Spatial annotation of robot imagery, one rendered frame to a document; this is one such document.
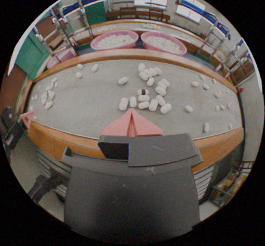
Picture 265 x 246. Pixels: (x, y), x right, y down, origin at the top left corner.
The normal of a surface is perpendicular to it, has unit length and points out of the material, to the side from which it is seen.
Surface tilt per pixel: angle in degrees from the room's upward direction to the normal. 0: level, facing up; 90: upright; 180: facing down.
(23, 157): 90
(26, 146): 90
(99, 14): 90
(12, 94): 90
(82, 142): 45
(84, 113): 0
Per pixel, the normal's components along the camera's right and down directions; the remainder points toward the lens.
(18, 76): 1.00, 0.04
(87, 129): -0.01, -0.25
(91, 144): 0.03, -0.86
